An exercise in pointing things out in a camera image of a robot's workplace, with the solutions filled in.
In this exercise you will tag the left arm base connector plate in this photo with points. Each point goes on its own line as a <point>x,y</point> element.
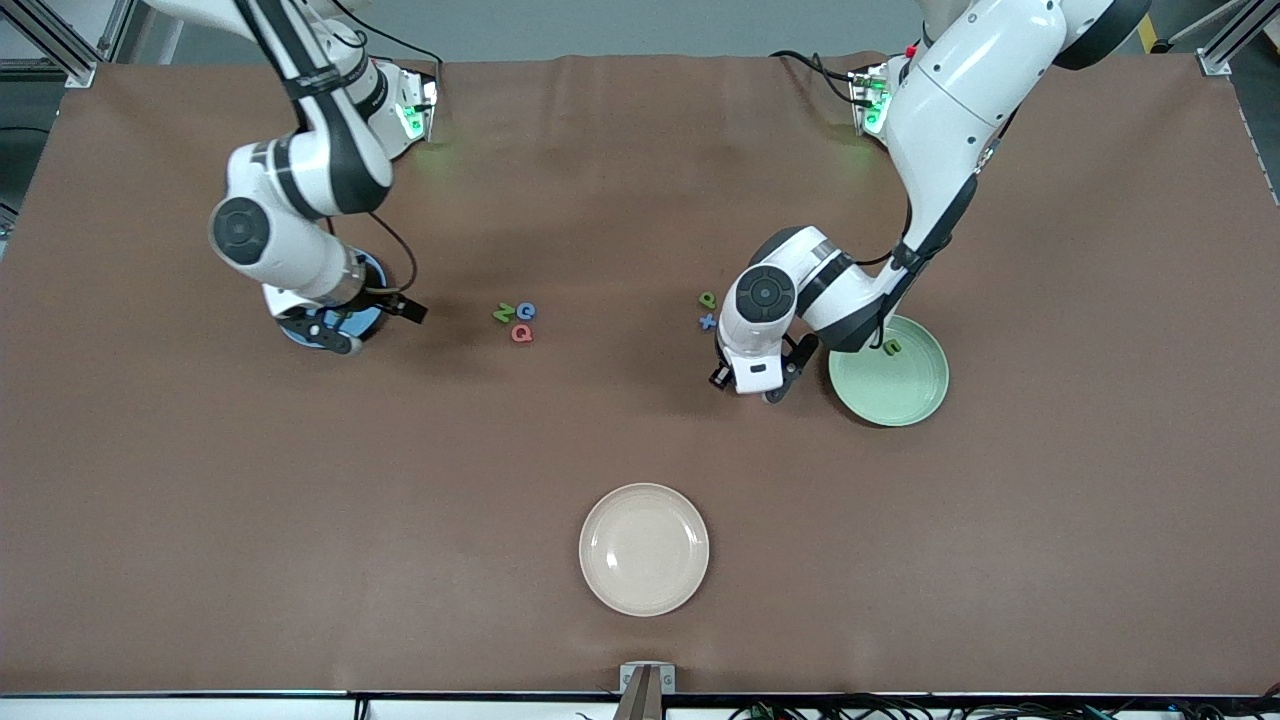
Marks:
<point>862,100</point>

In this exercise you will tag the aluminium frame profile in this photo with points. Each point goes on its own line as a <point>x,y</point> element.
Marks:
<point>75,65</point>
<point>1215,58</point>

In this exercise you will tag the right arm base connector plate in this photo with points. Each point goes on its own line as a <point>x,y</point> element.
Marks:
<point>425,100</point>

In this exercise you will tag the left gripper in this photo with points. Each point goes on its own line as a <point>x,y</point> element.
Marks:
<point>717,377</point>

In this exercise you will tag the light green plate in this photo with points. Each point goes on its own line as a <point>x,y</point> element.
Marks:
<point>890,390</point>

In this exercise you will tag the blue plate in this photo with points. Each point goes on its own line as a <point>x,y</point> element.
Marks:
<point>368,318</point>

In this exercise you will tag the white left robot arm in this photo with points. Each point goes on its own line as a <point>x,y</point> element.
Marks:
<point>950,110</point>

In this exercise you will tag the pink foam letter Q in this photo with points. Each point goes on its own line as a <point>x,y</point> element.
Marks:
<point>514,333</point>

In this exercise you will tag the beige plate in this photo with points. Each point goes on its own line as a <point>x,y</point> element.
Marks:
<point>644,550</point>

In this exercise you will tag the grey metal camera mount bracket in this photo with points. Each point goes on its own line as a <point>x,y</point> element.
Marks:
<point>647,690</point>

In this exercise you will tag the brown table mat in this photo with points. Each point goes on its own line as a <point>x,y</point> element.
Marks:
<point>640,430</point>

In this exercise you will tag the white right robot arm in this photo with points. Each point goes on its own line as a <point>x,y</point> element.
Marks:
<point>290,250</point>

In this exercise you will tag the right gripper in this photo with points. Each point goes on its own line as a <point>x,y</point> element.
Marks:
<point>377,297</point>

